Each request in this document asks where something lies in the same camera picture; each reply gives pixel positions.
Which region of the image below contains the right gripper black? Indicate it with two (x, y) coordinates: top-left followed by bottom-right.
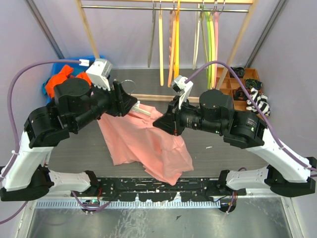
(153, 94), (223, 136)

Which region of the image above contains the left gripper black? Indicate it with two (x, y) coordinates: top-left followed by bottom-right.
(73, 76), (139, 131)

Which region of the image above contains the cream hanger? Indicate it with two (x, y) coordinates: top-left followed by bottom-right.
(121, 79), (151, 116)

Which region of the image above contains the pink t shirt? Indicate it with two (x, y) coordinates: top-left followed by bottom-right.
(98, 104), (194, 185)

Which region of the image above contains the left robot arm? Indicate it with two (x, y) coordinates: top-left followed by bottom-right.
(0, 78), (137, 201)

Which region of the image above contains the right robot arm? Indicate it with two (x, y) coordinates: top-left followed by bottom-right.
(153, 90), (316, 197)

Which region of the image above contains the white hanger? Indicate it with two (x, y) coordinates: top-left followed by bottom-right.
(193, 11), (201, 69)

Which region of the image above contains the grey hanger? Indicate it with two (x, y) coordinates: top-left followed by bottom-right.
(147, 1), (156, 68)

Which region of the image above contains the pale yellow hanger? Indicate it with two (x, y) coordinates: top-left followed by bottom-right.
(158, 10), (164, 86)

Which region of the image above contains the yellow green hanger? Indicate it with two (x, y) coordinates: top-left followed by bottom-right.
(210, 13), (216, 89)

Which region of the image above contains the light orange hanger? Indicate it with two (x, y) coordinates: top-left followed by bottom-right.
(167, 11), (176, 87)

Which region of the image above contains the blue plastic bin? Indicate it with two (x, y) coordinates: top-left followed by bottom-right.
(46, 57), (96, 113)

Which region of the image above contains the orange garment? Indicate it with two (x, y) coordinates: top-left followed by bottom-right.
(46, 65), (92, 99)

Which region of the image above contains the wooden compartment tray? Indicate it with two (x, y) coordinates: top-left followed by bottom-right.
(220, 68), (263, 111)

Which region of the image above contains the rolled dark sock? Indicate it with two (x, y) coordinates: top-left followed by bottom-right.
(245, 78), (263, 90)
(233, 87), (248, 101)
(231, 67), (246, 78)

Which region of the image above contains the teal garment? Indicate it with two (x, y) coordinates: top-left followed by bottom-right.
(41, 79), (51, 99)

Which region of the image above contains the black white striped cloth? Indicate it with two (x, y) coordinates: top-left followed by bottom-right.
(246, 88), (270, 117)

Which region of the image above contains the wooden clothes rack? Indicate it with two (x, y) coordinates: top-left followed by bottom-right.
(75, 0), (260, 103)

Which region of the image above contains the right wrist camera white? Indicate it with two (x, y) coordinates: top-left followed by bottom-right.
(170, 75), (193, 109)

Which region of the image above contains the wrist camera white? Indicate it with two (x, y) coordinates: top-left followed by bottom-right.
(79, 59), (112, 91)
(170, 75), (193, 109)

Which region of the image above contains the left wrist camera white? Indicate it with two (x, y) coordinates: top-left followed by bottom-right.
(79, 59), (112, 91)

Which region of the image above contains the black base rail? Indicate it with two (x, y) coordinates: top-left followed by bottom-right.
(75, 177), (232, 202)

